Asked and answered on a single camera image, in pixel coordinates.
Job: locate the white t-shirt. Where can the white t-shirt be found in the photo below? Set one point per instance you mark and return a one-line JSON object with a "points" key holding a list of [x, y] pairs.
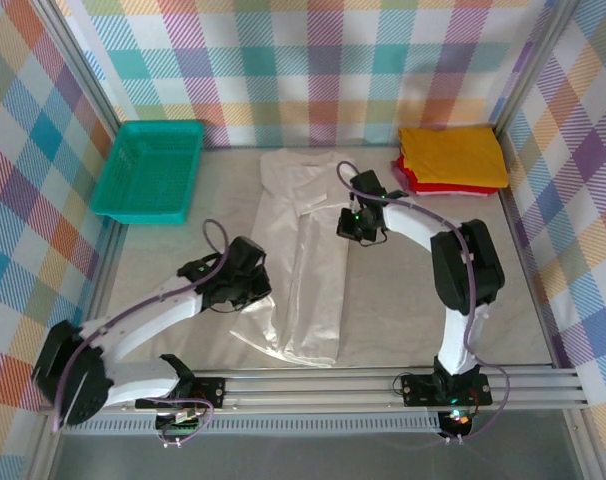
{"points": [[313, 280]]}

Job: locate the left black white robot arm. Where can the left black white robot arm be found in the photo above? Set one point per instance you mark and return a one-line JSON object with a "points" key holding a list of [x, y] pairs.
{"points": [[133, 330]]}

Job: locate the yellow folded t-shirt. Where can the yellow folded t-shirt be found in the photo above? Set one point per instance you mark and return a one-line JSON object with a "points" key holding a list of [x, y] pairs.
{"points": [[453, 155]]}

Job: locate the pink folded t-shirt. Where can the pink folded t-shirt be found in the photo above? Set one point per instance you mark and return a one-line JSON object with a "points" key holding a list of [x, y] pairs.
{"points": [[458, 193]]}

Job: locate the teal plastic basket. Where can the teal plastic basket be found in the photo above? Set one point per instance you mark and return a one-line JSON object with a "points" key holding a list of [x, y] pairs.
{"points": [[148, 175]]}

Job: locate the left controller board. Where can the left controller board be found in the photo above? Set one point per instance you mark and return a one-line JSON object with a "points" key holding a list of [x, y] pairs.
{"points": [[180, 425]]}

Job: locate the controller board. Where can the controller board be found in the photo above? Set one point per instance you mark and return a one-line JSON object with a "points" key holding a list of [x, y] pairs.
{"points": [[180, 425], [455, 422]]}

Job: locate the right controller board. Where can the right controller board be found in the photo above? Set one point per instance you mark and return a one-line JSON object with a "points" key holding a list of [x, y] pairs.
{"points": [[455, 422]]}

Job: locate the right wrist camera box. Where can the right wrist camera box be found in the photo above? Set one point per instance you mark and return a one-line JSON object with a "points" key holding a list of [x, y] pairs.
{"points": [[352, 201]]}

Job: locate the aluminium base rail beam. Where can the aluminium base rail beam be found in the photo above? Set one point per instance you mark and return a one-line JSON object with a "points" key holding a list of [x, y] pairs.
{"points": [[308, 387]]}

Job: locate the right aluminium side rail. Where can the right aluminium side rail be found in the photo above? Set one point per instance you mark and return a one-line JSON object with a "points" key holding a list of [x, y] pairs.
{"points": [[525, 260]]}

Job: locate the right aluminium frame post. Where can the right aluminium frame post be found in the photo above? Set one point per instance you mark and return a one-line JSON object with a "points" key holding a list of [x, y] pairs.
{"points": [[533, 65]]}

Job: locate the aluminium frame post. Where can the aluminium frame post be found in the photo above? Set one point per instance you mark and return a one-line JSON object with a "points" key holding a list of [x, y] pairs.
{"points": [[533, 65], [78, 65]]}

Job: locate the left aluminium frame post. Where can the left aluminium frame post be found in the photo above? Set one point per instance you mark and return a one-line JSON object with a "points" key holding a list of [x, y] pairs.
{"points": [[78, 65]]}

